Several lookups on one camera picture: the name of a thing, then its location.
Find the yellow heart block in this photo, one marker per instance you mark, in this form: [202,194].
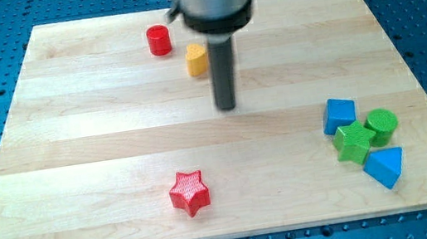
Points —
[196,59]

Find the red star block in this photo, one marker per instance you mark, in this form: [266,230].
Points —
[189,192]

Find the green star block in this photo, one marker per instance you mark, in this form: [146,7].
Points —
[352,142]

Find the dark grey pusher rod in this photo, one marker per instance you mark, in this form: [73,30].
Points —
[221,63]

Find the red cylinder block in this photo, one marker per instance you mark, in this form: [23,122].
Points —
[159,41]

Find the light wooden board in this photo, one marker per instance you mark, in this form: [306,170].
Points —
[98,127]

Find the blue cube block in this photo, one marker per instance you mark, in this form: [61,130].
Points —
[338,113]

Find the green cylinder block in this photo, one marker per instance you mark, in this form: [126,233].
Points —
[384,123]

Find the blue triangle block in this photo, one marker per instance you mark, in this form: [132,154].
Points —
[385,166]

